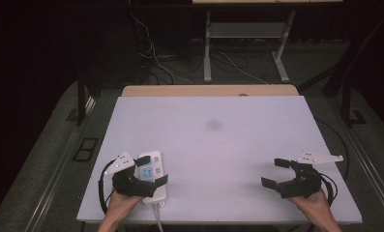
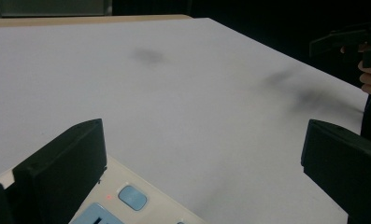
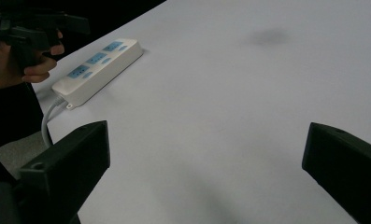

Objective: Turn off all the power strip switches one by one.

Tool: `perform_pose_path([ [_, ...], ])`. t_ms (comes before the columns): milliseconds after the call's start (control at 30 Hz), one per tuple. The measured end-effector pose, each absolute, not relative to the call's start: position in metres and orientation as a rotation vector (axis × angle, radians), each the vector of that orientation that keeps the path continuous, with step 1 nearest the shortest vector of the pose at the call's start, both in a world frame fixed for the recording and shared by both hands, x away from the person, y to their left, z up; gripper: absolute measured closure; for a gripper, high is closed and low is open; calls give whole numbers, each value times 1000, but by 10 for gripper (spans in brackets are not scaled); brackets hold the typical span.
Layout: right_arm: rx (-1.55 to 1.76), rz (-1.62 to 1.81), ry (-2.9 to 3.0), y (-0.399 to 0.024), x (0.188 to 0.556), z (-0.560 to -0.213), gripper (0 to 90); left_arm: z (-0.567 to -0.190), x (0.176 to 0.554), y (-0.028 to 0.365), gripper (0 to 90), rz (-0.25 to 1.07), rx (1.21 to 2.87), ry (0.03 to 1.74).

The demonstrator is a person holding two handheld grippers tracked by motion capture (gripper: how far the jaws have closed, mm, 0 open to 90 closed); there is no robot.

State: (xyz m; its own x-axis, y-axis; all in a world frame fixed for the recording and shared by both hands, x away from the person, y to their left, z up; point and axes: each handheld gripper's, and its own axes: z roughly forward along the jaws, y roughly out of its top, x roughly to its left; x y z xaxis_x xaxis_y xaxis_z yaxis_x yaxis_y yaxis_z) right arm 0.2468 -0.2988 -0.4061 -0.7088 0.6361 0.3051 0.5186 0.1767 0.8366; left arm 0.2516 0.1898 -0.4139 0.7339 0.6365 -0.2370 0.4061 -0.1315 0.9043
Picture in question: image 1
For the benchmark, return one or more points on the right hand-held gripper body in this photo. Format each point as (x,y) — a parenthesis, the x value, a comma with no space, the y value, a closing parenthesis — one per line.
(304,185)

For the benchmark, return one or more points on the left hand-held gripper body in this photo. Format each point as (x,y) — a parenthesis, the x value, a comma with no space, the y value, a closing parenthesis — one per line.
(131,185)

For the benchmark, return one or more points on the white power strip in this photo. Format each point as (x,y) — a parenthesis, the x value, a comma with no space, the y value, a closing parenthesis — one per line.
(148,172)

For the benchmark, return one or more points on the person's left hand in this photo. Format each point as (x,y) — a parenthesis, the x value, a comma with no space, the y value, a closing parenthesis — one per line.
(120,203)

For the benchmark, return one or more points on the person's right hand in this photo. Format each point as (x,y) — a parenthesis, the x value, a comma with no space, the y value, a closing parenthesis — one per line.
(313,206)

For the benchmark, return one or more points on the black metal stand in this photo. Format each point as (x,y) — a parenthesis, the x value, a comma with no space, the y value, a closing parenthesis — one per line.
(347,103)

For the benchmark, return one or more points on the black floor socket frame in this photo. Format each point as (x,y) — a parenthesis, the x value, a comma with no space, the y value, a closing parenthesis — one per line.
(85,150)

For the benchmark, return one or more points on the grey metal desk frame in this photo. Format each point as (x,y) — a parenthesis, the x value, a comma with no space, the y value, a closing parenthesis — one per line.
(244,30)

